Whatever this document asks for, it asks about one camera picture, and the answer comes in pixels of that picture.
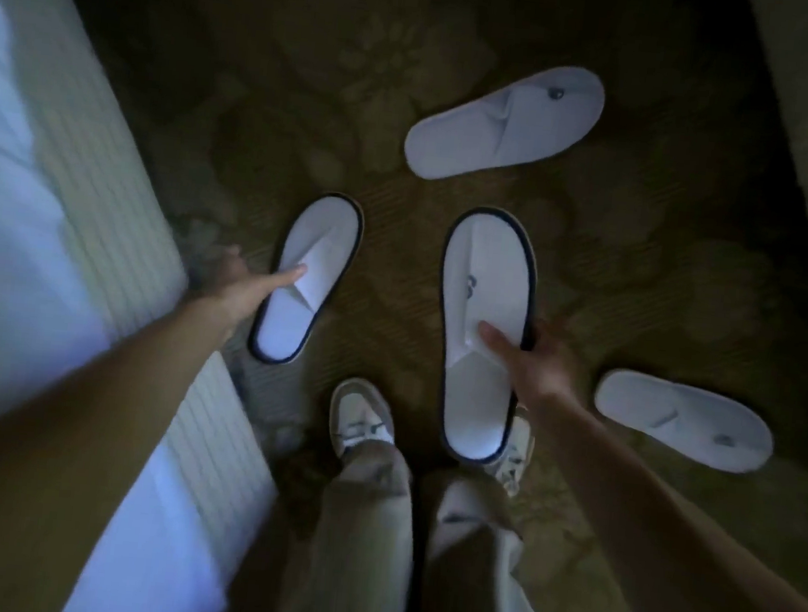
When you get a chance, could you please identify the person's left hand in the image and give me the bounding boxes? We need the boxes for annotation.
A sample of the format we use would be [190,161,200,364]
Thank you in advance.
[190,241,309,350]

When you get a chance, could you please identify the person's right hand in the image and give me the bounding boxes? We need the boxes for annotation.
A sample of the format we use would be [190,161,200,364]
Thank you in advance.
[470,314,587,421]

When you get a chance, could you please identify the large dark-trimmed white slipper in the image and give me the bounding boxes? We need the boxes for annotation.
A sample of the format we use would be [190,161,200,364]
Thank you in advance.
[422,204,546,470]

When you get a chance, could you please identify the small dark-trimmed white slipper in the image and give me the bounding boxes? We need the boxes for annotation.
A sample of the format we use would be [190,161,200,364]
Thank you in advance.
[247,187,367,372]

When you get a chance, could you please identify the person's right forearm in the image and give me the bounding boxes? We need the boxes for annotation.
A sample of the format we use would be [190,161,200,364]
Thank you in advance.
[507,389,808,612]

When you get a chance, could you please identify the person's left forearm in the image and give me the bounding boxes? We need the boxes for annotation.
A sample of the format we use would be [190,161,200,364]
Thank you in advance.
[0,275,235,612]

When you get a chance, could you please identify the white sneaker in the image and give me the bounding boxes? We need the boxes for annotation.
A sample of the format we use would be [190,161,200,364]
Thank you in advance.
[324,376,402,467]
[482,405,539,500]

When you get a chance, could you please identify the quilted white mattress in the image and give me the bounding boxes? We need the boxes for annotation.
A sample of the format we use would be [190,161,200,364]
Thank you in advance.
[0,0,325,589]

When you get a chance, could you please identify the plain white slipper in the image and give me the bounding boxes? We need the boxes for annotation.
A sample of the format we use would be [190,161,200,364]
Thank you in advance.
[401,50,609,197]
[588,366,780,478]

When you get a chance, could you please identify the beige trousers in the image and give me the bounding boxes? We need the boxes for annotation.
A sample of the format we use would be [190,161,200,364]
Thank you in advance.
[275,432,579,612]

